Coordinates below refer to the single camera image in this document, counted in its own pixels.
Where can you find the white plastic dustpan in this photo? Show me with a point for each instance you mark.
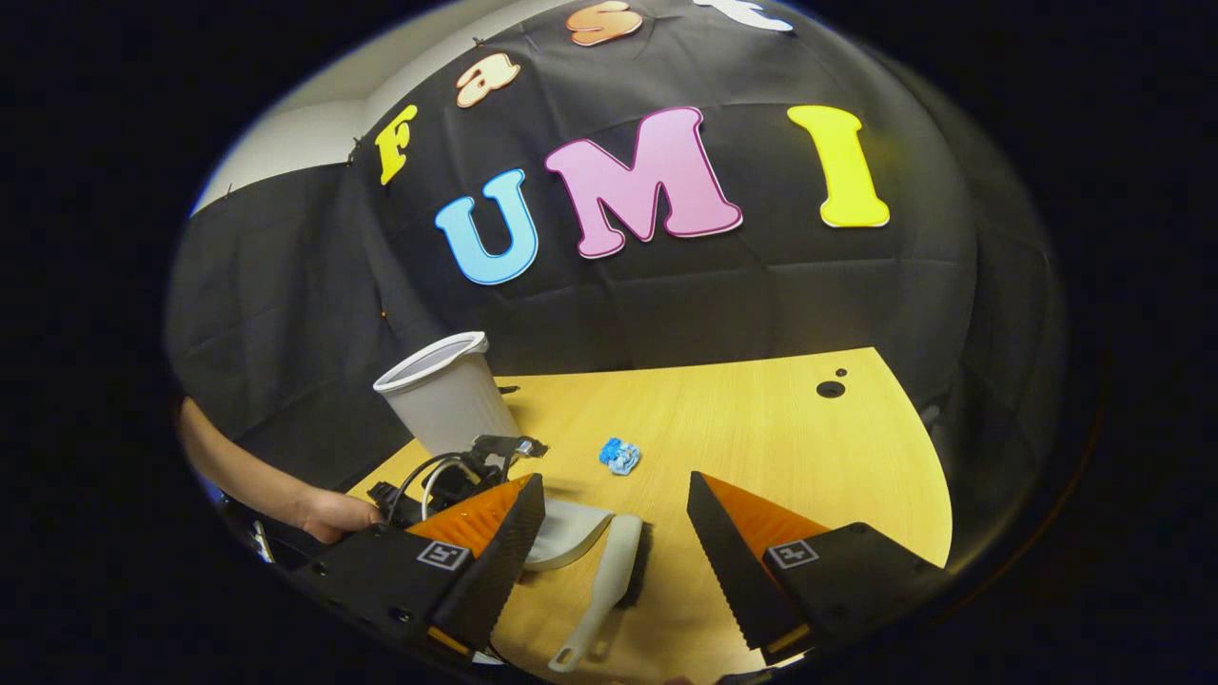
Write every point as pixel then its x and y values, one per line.
pixel 571 533

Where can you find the black backdrop cloth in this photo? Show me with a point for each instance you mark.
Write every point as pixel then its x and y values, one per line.
pixel 761 285

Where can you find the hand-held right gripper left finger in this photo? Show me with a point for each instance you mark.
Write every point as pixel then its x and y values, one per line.
pixel 500 561

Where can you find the small white broom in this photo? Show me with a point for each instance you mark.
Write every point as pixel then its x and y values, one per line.
pixel 614 571

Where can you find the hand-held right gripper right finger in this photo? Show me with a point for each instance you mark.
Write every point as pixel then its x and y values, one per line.
pixel 733 561

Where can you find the blue paper trash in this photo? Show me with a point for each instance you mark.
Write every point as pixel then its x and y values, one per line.
pixel 619 456

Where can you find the wooden desktop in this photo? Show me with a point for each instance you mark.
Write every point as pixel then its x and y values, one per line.
pixel 761 428

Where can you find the grey plastic garbage bin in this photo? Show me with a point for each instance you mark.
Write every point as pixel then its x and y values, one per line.
pixel 457 400

